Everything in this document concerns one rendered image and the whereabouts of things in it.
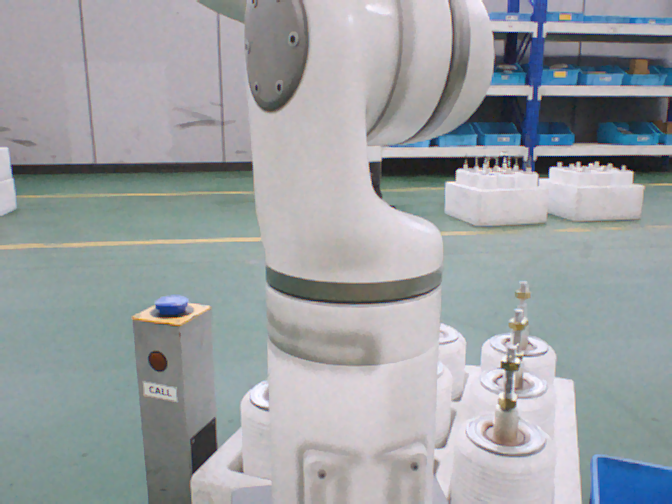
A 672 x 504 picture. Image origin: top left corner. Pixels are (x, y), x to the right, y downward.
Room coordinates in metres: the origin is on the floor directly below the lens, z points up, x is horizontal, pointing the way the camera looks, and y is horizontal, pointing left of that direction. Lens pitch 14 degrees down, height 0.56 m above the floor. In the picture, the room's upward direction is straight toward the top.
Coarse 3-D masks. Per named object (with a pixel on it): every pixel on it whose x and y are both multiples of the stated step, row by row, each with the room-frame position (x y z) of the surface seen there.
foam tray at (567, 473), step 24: (456, 408) 0.69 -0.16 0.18; (240, 432) 0.63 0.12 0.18; (576, 432) 0.63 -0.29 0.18; (216, 456) 0.58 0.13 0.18; (240, 456) 0.59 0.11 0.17; (576, 456) 0.58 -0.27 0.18; (192, 480) 0.54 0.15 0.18; (216, 480) 0.54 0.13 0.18; (240, 480) 0.54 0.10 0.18; (264, 480) 0.54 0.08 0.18; (576, 480) 0.54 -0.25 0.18
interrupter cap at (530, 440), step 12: (468, 420) 0.53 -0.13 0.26; (480, 420) 0.53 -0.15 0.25; (492, 420) 0.53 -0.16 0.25; (528, 420) 0.53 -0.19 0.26; (468, 432) 0.50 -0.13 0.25; (480, 432) 0.51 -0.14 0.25; (492, 432) 0.51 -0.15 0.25; (528, 432) 0.51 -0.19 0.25; (540, 432) 0.50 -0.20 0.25; (480, 444) 0.48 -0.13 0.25; (492, 444) 0.48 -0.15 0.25; (504, 444) 0.49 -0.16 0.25; (516, 444) 0.49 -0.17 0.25; (528, 444) 0.48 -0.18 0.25; (540, 444) 0.48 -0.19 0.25; (504, 456) 0.47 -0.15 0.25; (516, 456) 0.47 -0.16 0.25
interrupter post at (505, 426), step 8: (496, 408) 0.50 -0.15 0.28; (496, 416) 0.50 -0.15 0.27; (504, 416) 0.50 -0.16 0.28; (512, 416) 0.50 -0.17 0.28; (496, 424) 0.50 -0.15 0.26; (504, 424) 0.50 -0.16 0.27; (512, 424) 0.50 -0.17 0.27; (496, 432) 0.50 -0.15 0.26; (504, 432) 0.50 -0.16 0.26; (512, 432) 0.50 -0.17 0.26; (504, 440) 0.50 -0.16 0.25; (512, 440) 0.50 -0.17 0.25
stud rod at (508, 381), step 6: (510, 348) 0.50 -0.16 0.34; (516, 348) 0.50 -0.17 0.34; (510, 354) 0.50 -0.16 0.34; (510, 360) 0.50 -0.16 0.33; (504, 372) 0.51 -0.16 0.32; (510, 372) 0.50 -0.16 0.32; (504, 378) 0.50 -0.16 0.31; (510, 378) 0.50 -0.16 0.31; (504, 384) 0.51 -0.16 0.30; (510, 384) 0.50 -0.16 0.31; (504, 390) 0.50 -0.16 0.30; (510, 390) 0.50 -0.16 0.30; (504, 396) 0.50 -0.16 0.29; (510, 396) 0.50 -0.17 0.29
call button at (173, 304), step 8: (168, 296) 0.70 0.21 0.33; (176, 296) 0.70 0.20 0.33; (184, 296) 0.70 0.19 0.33; (160, 304) 0.67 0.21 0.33; (168, 304) 0.67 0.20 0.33; (176, 304) 0.67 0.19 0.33; (184, 304) 0.68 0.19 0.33; (160, 312) 0.68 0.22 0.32; (168, 312) 0.67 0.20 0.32; (176, 312) 0.67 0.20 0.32
